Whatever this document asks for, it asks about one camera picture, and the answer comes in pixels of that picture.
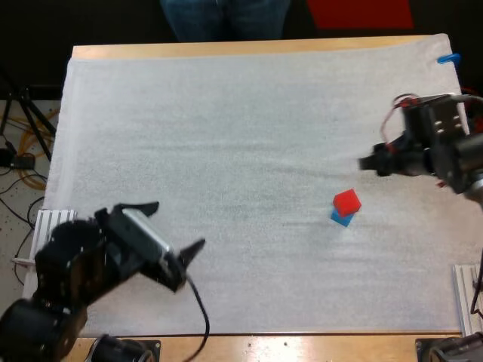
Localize ribbed aluminium rail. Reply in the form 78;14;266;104
21;208;78;299
451;263;483;337

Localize blue cube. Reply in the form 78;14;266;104
330;209;356;228

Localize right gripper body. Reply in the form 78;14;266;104
371;103;435;178

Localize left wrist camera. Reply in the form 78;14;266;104
121;209;175;266

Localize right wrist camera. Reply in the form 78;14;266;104
417;94;467;143

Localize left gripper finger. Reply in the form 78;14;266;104
176;237;207;269
119;201;161;218

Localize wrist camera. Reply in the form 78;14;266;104
121;209;175;266
417;94;467;143

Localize red cube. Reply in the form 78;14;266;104
333;188;362;218

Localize person's legs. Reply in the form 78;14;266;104
159;0;292;43

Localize black camera cable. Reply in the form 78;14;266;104
165;259;211;362

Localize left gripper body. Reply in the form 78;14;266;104
94;204;189;293

